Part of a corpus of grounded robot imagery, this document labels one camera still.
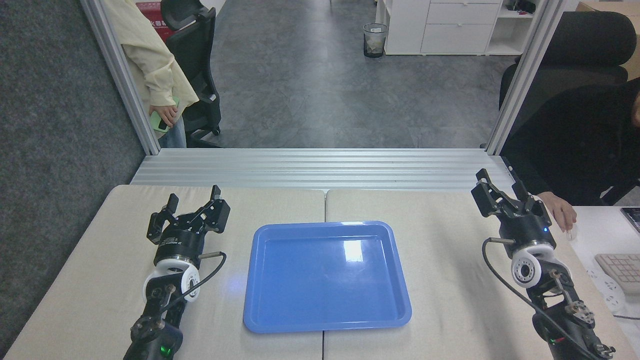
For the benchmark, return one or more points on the black padded office chair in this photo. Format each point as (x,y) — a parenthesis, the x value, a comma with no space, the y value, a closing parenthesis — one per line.
(580,50)

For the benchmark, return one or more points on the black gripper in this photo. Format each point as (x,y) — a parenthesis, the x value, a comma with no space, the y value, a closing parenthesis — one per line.
(179,244)
(528,227)

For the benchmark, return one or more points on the seated person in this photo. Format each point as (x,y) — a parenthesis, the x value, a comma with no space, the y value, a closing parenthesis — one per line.
(580,145)

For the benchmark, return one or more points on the silver aluminium post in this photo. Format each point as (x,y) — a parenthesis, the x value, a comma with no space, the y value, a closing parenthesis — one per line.
(122,75)
(525,75)

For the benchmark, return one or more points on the standing person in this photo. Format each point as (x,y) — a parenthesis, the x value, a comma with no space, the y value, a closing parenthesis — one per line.
(150,55)

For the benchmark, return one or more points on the white power strip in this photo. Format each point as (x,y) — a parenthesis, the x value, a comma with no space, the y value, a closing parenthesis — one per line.
(607,290)

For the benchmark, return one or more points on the white drawer cabinet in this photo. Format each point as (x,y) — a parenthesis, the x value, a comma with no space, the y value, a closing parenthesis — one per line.
(440,25)

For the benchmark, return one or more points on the blue plastic tray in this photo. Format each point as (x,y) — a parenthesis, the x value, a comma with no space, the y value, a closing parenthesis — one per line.
(327,277)

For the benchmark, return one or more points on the seated person's hand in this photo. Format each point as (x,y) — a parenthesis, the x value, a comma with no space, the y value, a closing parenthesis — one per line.
(559,209)

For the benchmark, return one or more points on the standing person's hand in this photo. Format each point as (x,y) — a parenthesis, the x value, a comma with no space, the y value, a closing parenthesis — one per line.
(166,115)

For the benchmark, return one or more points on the white keyboard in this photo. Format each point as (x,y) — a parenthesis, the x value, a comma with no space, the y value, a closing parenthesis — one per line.
(622,272)

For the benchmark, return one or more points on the mesh wastebasket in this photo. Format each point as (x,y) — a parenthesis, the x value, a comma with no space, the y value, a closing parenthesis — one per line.
(375,40)

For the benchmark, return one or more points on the ribbed aluminium platform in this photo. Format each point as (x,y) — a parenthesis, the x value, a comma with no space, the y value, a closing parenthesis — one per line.
(320,170)

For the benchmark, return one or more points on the red fire extinguisher box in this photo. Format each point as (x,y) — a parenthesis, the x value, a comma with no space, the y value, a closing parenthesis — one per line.
(155,15)

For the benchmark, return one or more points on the green phone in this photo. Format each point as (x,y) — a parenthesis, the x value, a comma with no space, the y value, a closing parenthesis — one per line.
(158,125)

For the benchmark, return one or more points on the black mesh office chair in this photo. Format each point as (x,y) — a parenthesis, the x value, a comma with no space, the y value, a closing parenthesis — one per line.
(197,60)

